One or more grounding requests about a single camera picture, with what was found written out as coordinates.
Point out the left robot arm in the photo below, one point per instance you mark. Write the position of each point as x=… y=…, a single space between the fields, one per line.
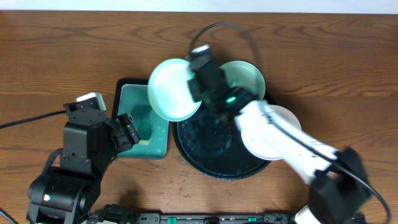
x=70 y=182

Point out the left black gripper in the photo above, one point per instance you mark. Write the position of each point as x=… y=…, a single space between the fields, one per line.
x=119 y=132

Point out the black rectangular water tray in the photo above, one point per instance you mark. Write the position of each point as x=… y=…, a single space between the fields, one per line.
x=131 y=98

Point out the green scrubbing sponge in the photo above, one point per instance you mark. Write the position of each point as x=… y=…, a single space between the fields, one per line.
x=142 y=122

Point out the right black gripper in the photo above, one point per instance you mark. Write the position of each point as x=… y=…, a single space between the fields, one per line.
x=197 y=82

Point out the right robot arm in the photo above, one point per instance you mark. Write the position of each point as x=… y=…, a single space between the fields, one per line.
x=338 y=182

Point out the round black tray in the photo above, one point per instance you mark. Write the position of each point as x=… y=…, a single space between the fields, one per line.
x=215 y=148

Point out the white plate with smears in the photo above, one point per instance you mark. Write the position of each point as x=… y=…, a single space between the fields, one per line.
x=263 y=144

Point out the mint plate with three smears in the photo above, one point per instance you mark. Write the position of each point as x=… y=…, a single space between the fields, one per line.
x=246 y=75

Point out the mint plate with one smear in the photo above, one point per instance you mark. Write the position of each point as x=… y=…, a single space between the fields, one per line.
x=168 y=91

